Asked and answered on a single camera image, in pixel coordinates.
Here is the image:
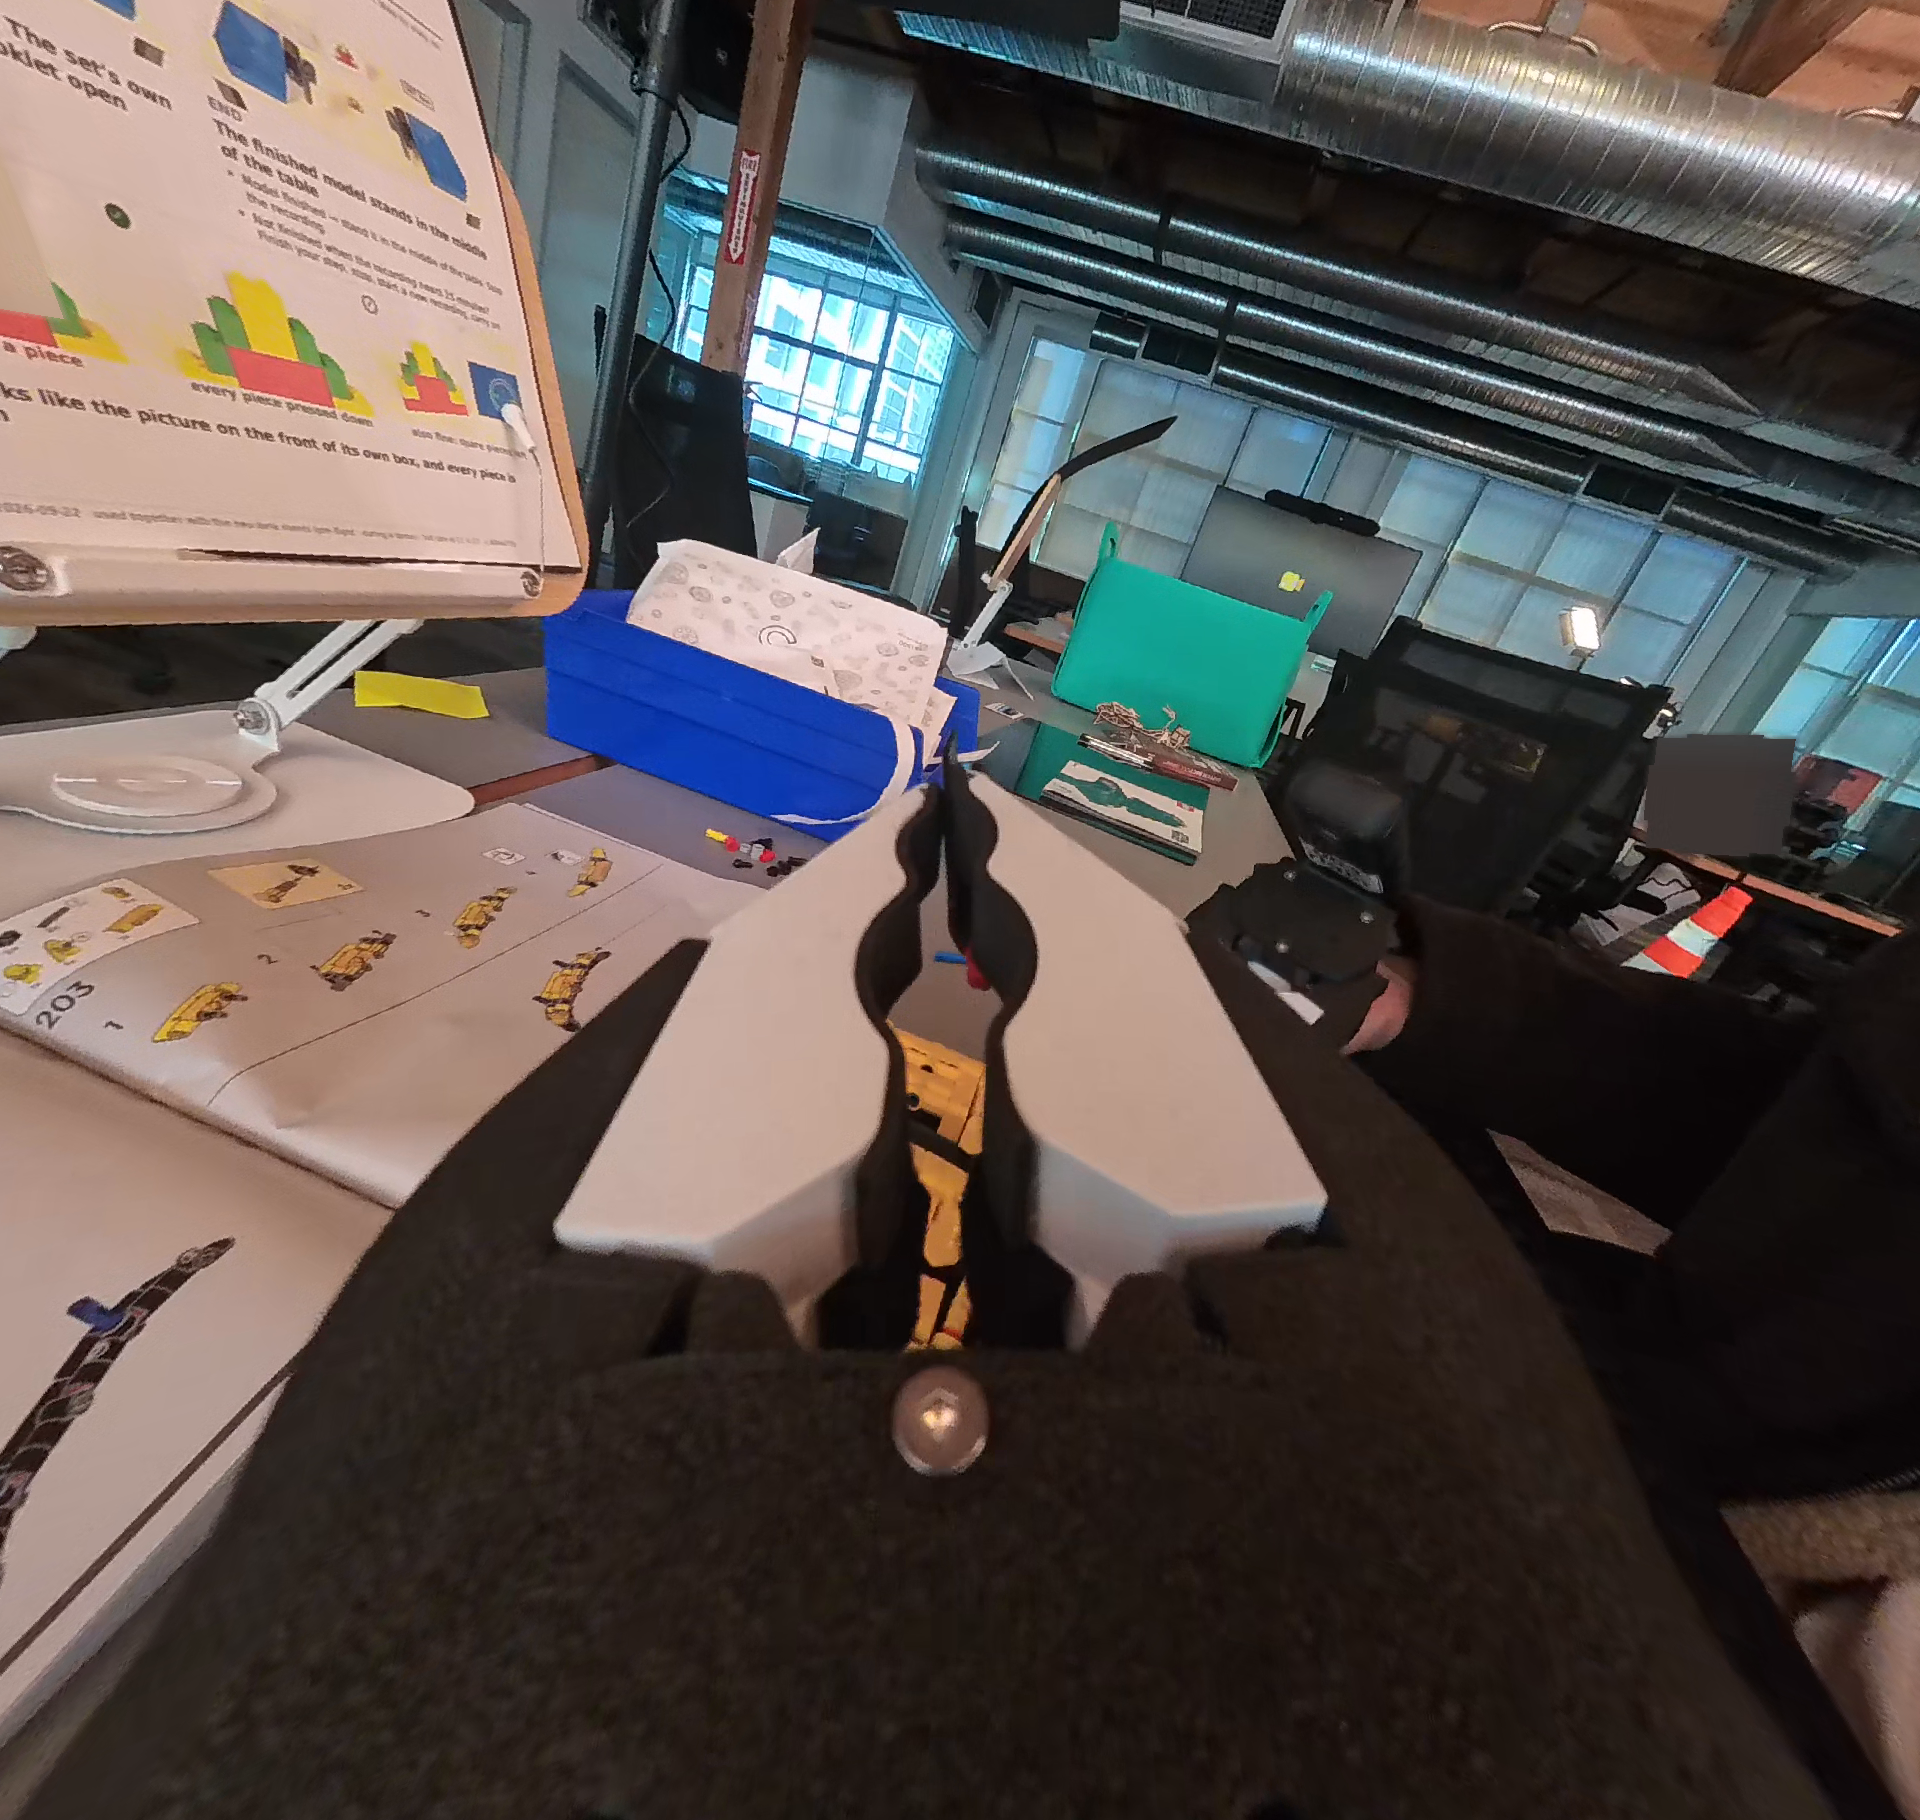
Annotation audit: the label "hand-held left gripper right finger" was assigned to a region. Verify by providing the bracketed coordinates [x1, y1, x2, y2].
[959, 769, 1332, 1342]

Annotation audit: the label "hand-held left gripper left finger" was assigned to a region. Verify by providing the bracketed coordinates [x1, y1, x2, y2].
[551, 783, 946, 1315]

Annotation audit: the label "yellow brick car model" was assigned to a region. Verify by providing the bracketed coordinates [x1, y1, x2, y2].
[890, 1021, 991, 1349]

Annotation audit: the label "person's right forearm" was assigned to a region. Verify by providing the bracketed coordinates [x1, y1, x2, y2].
[1350, 898, 1824, 1232]

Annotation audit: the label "grey desk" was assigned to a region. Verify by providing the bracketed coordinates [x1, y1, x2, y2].
[0, 647, 1292, 1703]

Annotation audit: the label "white printed card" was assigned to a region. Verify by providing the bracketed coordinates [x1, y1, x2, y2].
[1040, 761, 1206, 863]

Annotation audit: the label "wooden model kit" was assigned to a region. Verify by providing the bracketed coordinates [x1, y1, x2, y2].
[1080, 701, 1236, 795]

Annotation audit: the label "black mesh chair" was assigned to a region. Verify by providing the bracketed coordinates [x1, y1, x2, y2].
[1306, 615, 1671, 939]

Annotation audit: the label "green panel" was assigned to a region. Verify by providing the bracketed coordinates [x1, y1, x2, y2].
[1050, 521, 1335, 769]

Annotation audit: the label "dark monitor screen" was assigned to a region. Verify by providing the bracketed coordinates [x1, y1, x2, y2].
[1185, 485, 1424, 667]

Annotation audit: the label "blue plastic bin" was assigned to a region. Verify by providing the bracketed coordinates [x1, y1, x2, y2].
[542, 584, 979, 844]

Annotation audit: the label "orange traffic cone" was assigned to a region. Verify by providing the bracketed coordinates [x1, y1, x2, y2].
[1626, 883, 1757, 975]

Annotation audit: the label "open instruction booklet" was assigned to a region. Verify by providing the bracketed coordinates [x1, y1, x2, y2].
[0, 799, 754, 1703]

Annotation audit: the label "white patterned paper bag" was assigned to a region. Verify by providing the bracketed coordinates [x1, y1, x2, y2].
[625, 530, 965, 803]

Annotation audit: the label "yellow tape piece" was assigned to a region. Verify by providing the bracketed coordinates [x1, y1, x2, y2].
[354, 667, 486, 719]

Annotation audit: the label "silver ceiling pipes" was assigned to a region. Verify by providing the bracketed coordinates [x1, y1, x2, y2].
[914, 147, 1920, 577]

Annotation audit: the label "black fleece-lined jacket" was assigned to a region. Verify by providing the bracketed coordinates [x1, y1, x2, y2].
[1651, 918, 1920, 1820]

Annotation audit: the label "grid window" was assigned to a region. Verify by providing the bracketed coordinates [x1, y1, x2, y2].
[681, 257, 965, 489]

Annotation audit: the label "beige trousers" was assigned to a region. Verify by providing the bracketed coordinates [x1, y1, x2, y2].
[1725, 1497, 1920, 1820]

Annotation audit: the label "black metal pole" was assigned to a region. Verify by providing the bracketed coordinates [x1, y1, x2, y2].
[581, 0, 710, 561]

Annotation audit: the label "printed instruction sheet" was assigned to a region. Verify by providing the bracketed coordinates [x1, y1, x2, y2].
[0, 0, 585, 570]

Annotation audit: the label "black strap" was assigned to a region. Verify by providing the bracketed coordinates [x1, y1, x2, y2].
[1050, 411, 1180, 492]

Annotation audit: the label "silver spiral duct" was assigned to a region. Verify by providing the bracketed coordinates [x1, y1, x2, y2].
[1275, 0, 1920, 300]

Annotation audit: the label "wooden post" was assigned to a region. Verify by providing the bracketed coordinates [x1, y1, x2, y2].
[701, 0, 829, 373]

